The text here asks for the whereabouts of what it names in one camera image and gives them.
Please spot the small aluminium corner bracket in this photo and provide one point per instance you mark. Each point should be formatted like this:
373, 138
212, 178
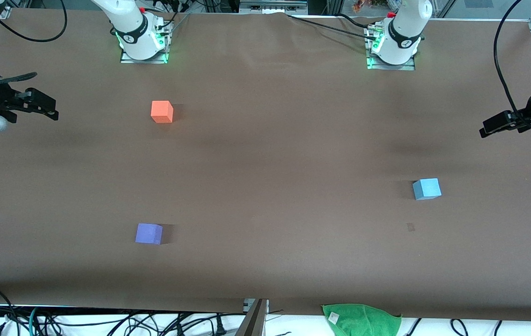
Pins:
5, 12

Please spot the aluminium post with bracket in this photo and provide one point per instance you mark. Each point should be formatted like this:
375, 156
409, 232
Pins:
252, 322

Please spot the orange foam block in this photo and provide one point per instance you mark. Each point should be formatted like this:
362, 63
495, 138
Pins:
161, 112

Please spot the aluminium rail with sockets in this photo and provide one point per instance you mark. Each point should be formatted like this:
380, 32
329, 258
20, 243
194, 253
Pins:
272, 6

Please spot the brown table cover sheet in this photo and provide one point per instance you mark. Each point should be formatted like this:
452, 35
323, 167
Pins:
265, 210

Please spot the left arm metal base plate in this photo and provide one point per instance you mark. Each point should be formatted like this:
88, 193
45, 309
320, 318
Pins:
410, 65

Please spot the light blue foam block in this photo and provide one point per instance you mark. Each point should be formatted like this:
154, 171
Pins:
427, 189

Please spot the purple foam block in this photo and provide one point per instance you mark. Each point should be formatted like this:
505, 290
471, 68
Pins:
148, 234

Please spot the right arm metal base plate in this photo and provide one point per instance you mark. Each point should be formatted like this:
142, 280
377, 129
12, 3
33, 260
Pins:
128, 58

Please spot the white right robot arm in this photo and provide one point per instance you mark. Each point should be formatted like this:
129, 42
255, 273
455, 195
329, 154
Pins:
131, 28

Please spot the green microfibre cloth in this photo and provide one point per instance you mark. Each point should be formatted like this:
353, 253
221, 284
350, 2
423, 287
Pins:
363, 322

